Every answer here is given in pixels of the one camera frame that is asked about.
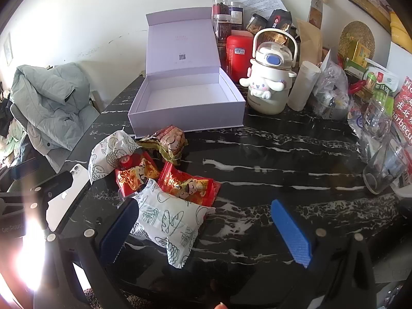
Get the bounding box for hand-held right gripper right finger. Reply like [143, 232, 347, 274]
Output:
[270, 200, 377, 309]

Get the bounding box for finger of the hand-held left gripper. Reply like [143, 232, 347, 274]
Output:
[30, 170, 74, 229]
[0, 157, 41, 189]

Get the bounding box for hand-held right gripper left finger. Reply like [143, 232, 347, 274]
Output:
[34, 196, 140, 309]

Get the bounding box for white patterned snack packet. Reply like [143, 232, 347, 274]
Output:
[88, 130, 140, 185]
[130, 178, 216, 269]

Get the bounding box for green gold snack packet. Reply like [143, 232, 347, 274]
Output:
[135, 135, 168, 160]

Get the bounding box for brown nut snack packet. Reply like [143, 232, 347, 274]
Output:
[154, 125, 189, 165]

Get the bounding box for lavender gift box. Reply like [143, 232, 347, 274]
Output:
[128, 6, 247, 136]

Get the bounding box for white smartphone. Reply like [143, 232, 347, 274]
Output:
[45, 164, 91, 232]

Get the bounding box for pile of clothes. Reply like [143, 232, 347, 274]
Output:
[0, 82, 20, 168]

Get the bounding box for light green puffer jacket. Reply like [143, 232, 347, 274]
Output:
[10, 63, 100, 152]

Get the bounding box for clear glass cup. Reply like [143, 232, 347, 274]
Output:
[363, 142, 408, 195]

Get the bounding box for white cartoon dog water bottle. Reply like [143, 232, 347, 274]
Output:
[239, 28, 297, 115]

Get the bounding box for clear glass mug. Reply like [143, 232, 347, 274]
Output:
[351, 98, 395, 142]

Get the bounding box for clear plastic bag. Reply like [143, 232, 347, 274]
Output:
[311, 50, 351, 121]

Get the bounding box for white paper roll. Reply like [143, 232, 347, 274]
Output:
[287, 61, 322, 110]

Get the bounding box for red printed paper bag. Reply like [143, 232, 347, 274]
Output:
[391, 76, 412, 145]

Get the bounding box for green white snack bag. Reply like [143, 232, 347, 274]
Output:
[364, 66, 400, 116]

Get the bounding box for red tin canister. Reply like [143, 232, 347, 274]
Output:
[225, 30, 255, 84]

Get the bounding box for brown kraft paper bag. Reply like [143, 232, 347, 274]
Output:
[294, 18, 324, 66]

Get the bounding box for green yellow box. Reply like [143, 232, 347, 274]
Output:
[346, 40, 374, 68]

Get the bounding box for woven straw trivet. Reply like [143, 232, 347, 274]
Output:
[338, 21, 375, 60]

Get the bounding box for black lidded jar of nuts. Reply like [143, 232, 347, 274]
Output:
[246, 13, 268, 34]

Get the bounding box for clear jar with dark contents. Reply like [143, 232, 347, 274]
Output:
[212, 0, 228, 20]
[228, 0, 245, 31]
[214, 14, 233, 68]

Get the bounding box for tall narrow printed box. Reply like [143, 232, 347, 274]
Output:
[308, 0, 327, 29]

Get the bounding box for yellow pot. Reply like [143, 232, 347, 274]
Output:
[389, 11, 412, 54]

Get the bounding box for printed paper sheet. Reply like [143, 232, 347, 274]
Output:
[229, 0, 288, 21]

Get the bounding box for small wall picture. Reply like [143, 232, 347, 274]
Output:
[3, 32, 14, 66]

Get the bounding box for red handled scissors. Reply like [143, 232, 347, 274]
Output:
[346, 79, 367, 95]

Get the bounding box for ornate gold picture frame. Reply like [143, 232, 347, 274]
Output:
[344, 0, 395, 31]

